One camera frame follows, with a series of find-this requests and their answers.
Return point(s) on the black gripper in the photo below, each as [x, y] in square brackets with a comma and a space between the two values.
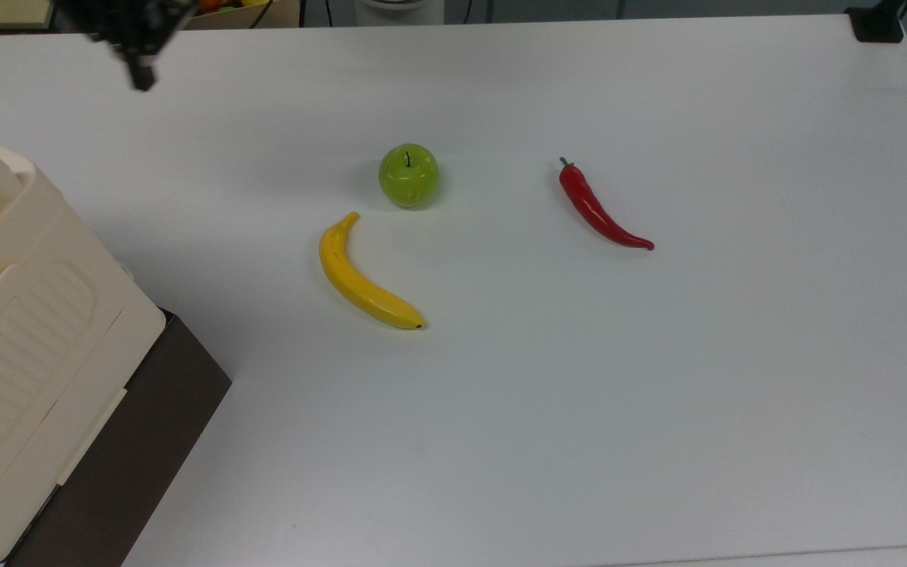
[127, 20]

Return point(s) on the yellow banana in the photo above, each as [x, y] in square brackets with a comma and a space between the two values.
[355, 282]

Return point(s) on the cream plastic cabinet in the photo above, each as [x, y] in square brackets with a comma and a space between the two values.
[24, 315]

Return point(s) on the red chili pepper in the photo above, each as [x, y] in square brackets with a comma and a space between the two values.
[591, 206]

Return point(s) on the white round bin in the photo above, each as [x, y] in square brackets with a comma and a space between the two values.
[398, 9]

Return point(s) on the green apple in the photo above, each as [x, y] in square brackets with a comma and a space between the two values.
[409, 176]

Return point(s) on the black table clamp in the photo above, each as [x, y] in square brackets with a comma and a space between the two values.
[877, 22]

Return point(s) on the dark brown cabinet door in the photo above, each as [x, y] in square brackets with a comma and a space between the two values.
[135, 425]

